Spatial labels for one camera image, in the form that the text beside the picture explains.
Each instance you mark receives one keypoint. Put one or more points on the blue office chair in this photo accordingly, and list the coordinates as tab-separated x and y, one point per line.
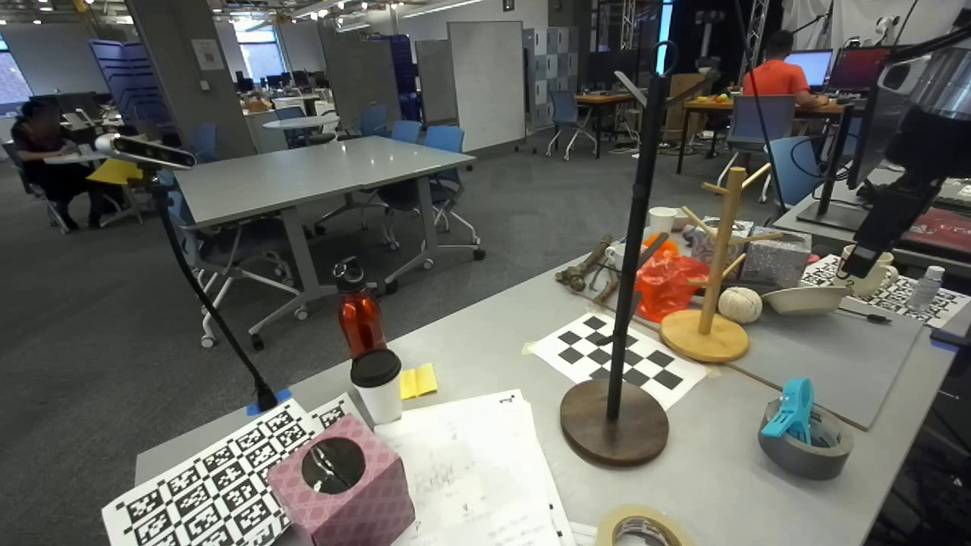
215	260
443	187
793	169

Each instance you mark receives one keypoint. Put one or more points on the white partition board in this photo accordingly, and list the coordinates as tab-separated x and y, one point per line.
486	86

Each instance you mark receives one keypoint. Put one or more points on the speckled gray box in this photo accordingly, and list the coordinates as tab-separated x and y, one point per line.
778	261

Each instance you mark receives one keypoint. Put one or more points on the white cup with black lid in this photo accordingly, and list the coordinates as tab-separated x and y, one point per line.
380	395

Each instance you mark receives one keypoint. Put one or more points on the blue clothes peg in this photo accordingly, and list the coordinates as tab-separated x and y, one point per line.
793	411

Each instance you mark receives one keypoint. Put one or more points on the small fiducial tag board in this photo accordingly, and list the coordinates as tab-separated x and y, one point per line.
910	297

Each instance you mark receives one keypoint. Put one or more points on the dark wooden base pole stand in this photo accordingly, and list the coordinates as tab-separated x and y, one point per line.
613	424

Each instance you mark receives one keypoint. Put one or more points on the pink tissue box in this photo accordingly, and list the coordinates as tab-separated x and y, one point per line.
350	503

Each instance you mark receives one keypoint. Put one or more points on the brown wooden tool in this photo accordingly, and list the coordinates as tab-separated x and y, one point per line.
586	265

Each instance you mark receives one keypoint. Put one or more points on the gray masking tape roll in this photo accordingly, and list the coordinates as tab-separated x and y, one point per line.
805	455

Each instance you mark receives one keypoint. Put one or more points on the red framed tablet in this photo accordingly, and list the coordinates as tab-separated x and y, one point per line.
944	230

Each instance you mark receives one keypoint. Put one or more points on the red bottle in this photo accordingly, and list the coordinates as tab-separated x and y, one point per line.
360	321

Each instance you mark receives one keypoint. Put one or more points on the black white checkerboard sheet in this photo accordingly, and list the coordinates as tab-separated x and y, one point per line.
646	365

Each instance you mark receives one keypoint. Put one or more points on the blue tape strip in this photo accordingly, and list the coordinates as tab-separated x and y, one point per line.
949	336

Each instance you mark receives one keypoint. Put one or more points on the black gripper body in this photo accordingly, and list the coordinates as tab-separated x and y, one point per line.
895	217

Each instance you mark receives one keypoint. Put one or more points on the white paper sheet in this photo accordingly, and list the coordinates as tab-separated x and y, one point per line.
474	475

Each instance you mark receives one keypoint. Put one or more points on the black gooseneck camera stand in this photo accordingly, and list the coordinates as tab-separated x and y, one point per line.
207	303

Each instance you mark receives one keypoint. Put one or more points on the black computer monitor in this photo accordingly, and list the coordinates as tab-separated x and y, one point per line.
876	109

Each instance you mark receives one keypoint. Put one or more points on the yellow sticky note pad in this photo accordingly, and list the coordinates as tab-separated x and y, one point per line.
416	380

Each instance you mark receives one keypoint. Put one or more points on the cream ceramic mug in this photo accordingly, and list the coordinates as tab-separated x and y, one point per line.
881	284

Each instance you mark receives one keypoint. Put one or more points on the large fiducial tag board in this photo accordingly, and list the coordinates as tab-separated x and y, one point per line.
201	489

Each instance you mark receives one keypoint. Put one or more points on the gray office table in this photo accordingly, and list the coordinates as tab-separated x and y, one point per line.
304	178

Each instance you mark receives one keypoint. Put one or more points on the person in orange shirt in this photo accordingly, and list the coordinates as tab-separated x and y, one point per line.
778	77

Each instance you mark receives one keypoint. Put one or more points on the gray stereo camera bar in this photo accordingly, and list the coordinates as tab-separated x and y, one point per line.
153	148

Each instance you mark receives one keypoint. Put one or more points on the gray shallow bowl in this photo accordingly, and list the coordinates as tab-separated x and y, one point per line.
805	302

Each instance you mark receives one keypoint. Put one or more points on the orange plastic bag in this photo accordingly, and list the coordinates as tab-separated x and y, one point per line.
670	286

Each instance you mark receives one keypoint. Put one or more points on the small white bottle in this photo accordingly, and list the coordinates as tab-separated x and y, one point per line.
927	286

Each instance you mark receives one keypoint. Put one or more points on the light wooden mug tree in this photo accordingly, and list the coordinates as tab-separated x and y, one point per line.
705	335

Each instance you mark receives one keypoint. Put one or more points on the beige masking tape roll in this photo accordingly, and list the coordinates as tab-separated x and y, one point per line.
607	521

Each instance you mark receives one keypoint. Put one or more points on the seated person in dark clothes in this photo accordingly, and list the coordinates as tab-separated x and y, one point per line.
46	140

